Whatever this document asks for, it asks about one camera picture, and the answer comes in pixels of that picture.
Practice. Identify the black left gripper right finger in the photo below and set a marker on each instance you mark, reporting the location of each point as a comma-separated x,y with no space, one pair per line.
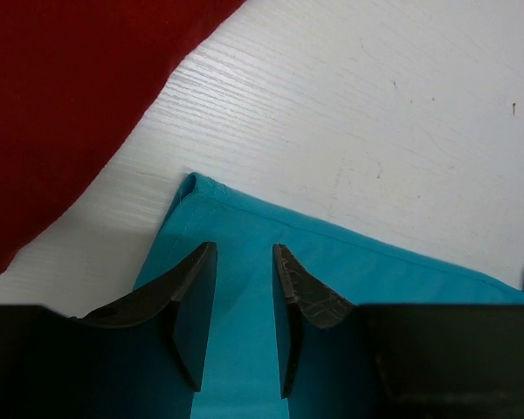
341,360

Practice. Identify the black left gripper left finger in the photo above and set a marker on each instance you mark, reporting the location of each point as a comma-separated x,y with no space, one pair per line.
141,356

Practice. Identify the teal t shirt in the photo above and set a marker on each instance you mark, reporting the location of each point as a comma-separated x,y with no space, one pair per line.
241,378

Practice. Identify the red t shirt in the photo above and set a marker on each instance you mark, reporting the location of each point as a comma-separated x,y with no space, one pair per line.
75,79

